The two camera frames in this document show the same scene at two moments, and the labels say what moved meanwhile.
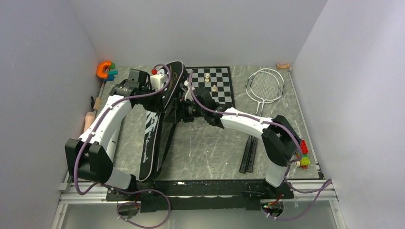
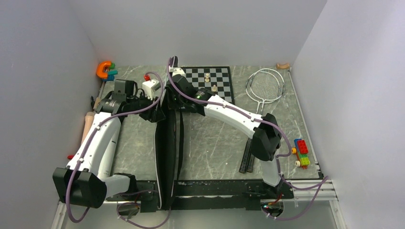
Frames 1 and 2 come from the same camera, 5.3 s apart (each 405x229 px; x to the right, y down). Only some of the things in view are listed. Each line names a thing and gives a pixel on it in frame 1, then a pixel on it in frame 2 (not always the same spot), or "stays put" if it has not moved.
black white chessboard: [217, 79] stays put
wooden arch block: [285, 66] stays put
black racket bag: [173, 76] -> [168, 142]
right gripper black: [183, 114] -> [169, 93]
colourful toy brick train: [304, 161] stays put
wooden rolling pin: [90, 118] stays put
